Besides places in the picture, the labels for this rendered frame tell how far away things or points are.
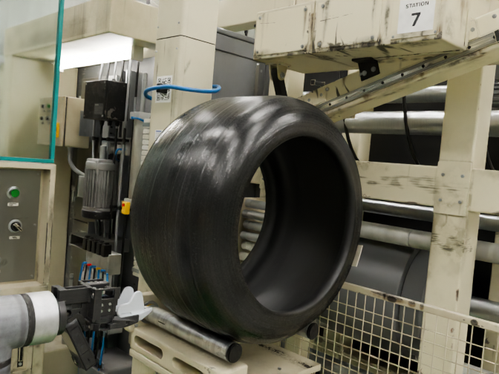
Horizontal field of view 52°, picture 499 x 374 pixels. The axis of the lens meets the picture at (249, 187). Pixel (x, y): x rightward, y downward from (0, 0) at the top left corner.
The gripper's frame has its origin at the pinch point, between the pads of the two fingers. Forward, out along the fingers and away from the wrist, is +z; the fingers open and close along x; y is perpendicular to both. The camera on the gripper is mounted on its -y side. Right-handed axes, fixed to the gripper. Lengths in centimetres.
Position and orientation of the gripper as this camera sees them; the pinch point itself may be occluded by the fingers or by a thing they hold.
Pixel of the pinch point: (145, 312)
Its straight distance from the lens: 111.8
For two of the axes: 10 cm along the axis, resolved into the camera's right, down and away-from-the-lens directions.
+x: -6.9, -1.2, 7.1
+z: 7.1, 0.4, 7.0
